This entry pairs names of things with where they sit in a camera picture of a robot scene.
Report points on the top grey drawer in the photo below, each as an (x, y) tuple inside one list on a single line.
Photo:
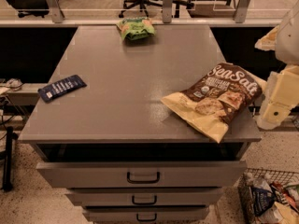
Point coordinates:
[(141, 174)]

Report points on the yellow snack bag in basket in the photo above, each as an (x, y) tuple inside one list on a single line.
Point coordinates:
[(286, 214)]

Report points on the black stand left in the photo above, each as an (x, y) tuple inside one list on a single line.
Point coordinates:
[(10, 137)]

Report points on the bottom grey drawer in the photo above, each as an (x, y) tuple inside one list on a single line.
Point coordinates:
[(145, 214)]

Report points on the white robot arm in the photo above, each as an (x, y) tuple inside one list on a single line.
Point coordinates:
[(284, 38)]

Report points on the grey drawer cabinet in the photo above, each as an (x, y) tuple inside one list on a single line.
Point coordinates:
[(119, 116)]

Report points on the brown sea salt chip bag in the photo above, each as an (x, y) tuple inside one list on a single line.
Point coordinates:
[(211, 104)]

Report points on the dark blue snack bag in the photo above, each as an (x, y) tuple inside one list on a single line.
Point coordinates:
[(263, 199)]

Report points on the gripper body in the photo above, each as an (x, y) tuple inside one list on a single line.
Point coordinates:
[(289, 39)]

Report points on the wire basket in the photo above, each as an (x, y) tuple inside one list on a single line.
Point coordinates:
[(245, 192)]

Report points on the red snack bag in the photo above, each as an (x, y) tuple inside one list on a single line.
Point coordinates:
[(287, 194)]

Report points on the middle grey drawer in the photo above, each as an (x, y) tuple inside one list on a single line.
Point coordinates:
[(144, 196)]

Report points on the black office chair centre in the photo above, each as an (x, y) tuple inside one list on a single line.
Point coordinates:
[(128, 4)]

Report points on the grey drawer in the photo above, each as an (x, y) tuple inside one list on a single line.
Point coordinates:
[(145, 214), (144, 196), (141, 174)]

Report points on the blue rxbar blueberry bar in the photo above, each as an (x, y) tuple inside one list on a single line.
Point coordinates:
[(60, 88)]

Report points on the green chip bag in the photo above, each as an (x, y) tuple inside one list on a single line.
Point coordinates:
[(136, 28)]

